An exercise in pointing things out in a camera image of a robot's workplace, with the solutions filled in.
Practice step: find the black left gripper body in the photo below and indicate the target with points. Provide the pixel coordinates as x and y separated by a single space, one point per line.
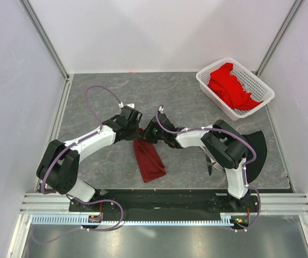
134 132

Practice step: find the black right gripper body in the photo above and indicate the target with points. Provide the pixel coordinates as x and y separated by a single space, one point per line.
152 135

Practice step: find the dark red cloth napkin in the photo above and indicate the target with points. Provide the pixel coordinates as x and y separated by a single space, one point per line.
149 162

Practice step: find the silver fork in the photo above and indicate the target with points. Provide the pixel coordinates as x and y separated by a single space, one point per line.
217 166

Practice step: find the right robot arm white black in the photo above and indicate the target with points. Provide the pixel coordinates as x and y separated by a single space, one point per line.
227 147

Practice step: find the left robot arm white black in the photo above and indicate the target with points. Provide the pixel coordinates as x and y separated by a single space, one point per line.
59 165

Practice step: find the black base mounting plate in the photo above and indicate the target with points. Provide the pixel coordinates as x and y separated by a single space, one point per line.
213 200

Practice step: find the bright red cloth in basket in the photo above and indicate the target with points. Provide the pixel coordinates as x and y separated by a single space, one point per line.
228 88

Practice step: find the white plastic basket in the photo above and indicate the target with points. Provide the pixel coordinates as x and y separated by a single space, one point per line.
260 92

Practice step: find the blue-white cable duct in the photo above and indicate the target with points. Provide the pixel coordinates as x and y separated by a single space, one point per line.
87 220

